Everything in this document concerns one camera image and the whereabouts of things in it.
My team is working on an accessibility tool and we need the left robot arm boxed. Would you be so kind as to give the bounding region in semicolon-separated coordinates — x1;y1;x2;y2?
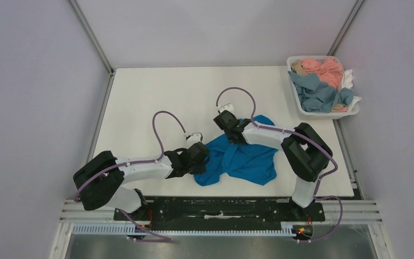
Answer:
73;142;210;220

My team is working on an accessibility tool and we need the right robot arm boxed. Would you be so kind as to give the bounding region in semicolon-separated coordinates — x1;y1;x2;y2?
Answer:
213;110;338;220

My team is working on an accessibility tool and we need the white laundry basket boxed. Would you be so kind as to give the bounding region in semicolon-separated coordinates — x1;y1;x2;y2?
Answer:
287;56;361;119

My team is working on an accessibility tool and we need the beige t shirt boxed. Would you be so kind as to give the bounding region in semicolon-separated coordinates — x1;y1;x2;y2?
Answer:
291;60;308;76

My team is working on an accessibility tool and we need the grey blue t shirt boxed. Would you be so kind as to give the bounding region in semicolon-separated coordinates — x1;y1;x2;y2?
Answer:
288;71;354;113

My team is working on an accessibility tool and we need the pink t shirt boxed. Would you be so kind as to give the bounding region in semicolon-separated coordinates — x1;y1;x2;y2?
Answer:
301;57;344;90

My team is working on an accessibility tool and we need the white t shirt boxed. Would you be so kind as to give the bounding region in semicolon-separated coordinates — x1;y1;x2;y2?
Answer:
341;70;361;112

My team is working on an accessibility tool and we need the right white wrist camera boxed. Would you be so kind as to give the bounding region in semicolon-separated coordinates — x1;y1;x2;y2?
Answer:
217;103;234;114

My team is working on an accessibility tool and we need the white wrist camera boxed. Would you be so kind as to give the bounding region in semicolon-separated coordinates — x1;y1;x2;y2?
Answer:
185;132;203;146
217;103;234;114

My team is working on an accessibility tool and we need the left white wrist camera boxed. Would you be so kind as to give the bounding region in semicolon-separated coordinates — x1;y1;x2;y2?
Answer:
185;132;203;146

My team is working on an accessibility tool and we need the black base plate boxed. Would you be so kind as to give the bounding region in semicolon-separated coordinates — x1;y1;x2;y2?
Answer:
130;196;326;231

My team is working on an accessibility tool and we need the white cable duct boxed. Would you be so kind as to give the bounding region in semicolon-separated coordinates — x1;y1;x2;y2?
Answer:
72;223;298;237

